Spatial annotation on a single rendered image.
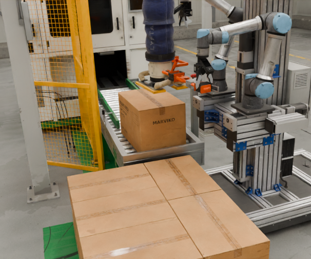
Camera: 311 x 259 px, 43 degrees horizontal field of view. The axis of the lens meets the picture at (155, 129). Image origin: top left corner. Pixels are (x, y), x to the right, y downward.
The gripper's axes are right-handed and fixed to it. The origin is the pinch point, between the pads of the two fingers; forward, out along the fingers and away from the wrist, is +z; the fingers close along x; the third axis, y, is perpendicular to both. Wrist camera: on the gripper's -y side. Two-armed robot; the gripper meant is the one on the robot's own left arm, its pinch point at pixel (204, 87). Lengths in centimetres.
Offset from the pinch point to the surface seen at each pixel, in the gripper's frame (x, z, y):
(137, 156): 25, 68, 60
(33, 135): 91, 64, 142
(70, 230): 82, 126, 73
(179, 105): -15, 31, 61
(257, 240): 8, 70, -66
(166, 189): 25, 71, 8
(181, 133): -16, 57, 60
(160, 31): 4, -29, 51
